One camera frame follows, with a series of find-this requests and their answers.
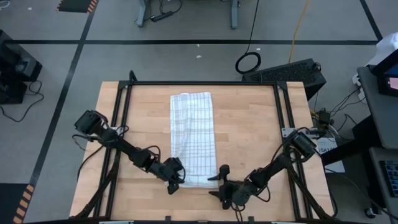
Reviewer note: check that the dark monitor with lit screen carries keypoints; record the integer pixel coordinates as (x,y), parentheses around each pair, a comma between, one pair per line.
(388,77)

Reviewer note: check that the black hazard-striped mat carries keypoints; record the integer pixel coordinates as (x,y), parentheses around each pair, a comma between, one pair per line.
(76,5)
(12,202)

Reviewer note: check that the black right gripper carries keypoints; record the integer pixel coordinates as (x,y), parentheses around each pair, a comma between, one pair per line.
(242,193)

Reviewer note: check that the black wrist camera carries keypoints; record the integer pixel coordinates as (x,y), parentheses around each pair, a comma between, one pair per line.
(175,166)
(230,190)

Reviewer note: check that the black equipment case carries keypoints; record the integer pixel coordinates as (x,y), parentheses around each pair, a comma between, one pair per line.
(15,62)

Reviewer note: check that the white power adapter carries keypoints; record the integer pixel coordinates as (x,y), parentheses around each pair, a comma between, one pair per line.
(357,81)

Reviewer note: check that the grey desk leg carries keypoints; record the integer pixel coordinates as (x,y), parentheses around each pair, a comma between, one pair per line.
(234,14)
(143,12)

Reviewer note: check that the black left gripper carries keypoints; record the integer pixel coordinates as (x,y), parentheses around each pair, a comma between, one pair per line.
(168,171)

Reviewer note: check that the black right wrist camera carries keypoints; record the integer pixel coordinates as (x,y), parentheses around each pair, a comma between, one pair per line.
(230,190)

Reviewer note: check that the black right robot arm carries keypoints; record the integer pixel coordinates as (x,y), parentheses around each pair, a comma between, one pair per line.
(273,168)

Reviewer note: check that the black computer tower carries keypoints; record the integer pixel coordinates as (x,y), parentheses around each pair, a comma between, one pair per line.
(286,73)

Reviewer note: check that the black caster wheel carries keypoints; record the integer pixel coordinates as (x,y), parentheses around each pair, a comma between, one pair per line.
(370,212)

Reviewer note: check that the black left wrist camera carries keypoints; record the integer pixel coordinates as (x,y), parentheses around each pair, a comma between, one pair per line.
(175,166)

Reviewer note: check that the black keypad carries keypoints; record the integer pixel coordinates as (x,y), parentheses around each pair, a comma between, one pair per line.
(392,179)

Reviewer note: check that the black aluminium table frame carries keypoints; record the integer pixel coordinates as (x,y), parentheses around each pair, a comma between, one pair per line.
(202,83)

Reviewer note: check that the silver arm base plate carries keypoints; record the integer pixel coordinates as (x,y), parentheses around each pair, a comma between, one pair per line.
(286,132)
(115,128)

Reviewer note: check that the black power strip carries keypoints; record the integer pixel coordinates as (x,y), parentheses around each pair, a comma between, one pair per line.
(161,16)

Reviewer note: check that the white checked towel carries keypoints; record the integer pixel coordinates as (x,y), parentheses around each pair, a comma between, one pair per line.
(192,137)

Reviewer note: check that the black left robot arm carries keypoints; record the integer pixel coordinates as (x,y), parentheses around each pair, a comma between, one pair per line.
(127,149)

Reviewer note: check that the black power adapter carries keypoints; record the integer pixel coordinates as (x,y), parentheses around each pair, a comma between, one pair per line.
(325,117)

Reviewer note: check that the white floor sign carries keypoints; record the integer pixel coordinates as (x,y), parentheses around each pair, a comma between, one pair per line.
(335,165)

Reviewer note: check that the black desk base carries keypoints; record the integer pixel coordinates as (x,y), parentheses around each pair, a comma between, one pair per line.
(351,149)

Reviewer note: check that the black curved bracket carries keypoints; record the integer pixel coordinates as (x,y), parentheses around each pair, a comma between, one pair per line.
(132,77)

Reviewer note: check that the grey desk with keypad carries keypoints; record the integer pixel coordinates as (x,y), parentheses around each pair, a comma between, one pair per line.
(377,186)

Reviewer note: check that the black frame clamp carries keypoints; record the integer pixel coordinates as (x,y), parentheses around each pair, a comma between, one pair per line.
(251,219)
(168,219)

